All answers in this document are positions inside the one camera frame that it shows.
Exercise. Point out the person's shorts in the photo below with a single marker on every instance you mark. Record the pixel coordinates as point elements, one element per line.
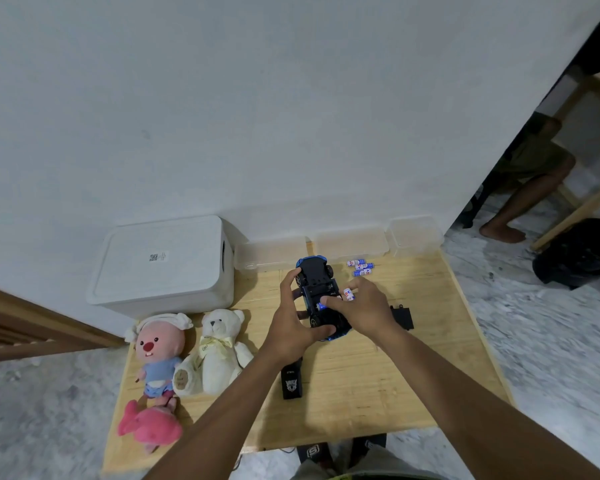
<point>370,467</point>

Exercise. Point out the person's left thumb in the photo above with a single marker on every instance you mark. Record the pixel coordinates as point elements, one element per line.
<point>317,334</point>

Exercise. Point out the person's left forearm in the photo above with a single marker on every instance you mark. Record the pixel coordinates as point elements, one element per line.
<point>220,424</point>

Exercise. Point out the person's right forearm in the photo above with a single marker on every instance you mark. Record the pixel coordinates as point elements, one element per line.
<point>470,419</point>

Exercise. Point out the pink-faced plush with white hat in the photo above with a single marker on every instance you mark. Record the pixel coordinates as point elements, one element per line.
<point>157,352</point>

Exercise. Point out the black battery compartment cover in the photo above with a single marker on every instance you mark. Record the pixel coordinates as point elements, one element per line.
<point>402,317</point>

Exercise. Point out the white teddy bear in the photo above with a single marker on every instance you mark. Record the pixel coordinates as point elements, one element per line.
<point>217,354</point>

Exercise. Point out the person's right hand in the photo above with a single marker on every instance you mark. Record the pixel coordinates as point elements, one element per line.
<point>367,314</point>

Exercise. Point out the black bag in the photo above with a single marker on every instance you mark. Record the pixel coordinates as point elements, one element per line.
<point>580,254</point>

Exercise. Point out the black and blue toy car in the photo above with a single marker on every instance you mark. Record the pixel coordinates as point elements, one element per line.
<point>317,282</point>

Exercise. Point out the clear plastic container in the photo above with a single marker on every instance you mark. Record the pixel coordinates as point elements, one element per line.
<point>347,242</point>
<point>270,252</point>
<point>414,236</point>

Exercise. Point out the person's right thumb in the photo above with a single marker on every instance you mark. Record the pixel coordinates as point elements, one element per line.
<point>335,303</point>

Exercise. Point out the black remote controller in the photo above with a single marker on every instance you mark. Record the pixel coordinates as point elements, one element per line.
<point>292,382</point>

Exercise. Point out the pink plush toy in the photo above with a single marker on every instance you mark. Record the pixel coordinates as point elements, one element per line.
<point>150,424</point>

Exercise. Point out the person's left hand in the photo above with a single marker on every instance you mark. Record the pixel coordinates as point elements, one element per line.
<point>287,332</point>

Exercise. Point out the white lidded storage box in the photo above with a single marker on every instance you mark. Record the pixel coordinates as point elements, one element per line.
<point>160,264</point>

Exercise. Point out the person's black shoe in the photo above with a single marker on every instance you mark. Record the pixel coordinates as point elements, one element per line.
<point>311,452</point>
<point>372,442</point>

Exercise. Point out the light wooden table frame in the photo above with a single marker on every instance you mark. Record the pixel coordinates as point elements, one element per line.
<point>580,194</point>

